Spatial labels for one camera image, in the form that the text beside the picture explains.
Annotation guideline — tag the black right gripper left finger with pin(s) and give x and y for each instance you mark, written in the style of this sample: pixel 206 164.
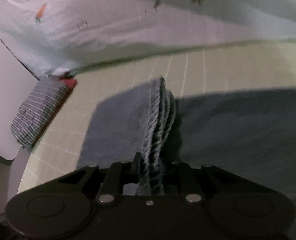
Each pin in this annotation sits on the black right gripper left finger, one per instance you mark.
pixel 118 175

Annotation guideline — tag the light blue carrot-print sheet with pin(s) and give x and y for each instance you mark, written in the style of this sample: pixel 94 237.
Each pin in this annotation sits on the light blue carrot-print sheet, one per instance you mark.
pixel 47 35

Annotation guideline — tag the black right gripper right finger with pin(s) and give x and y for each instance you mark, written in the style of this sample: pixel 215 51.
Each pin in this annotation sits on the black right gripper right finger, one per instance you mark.
pixel 178 185

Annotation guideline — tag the grey striped folded garment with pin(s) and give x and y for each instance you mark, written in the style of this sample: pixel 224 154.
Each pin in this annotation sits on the grey striped folded garment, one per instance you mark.
pixel 39 108

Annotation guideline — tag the blue denim jeans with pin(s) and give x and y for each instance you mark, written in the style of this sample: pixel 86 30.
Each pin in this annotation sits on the blue denim jeans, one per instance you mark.
pixel 249 133

